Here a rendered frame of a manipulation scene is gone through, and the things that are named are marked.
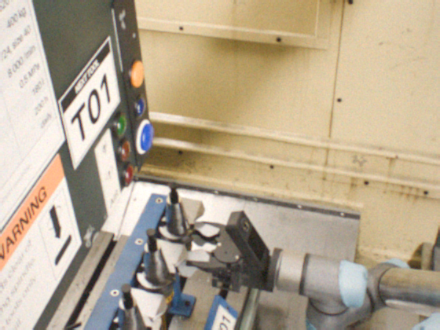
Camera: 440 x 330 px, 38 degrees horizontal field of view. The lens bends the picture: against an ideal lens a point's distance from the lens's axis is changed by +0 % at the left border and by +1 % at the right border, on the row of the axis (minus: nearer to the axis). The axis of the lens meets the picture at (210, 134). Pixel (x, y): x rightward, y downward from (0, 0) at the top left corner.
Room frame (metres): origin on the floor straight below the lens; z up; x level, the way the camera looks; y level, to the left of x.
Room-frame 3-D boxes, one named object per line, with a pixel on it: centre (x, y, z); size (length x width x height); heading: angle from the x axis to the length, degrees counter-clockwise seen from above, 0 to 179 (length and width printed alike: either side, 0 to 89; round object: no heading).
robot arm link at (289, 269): (0.73, -0.13, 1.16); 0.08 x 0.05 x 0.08; 162
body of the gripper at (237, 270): (0.75, -0.05, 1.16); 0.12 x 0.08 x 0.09; 72
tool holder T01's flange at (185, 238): (0.79, 0.07, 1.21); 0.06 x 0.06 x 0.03
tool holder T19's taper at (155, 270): (0.68, 0.10, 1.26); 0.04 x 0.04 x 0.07
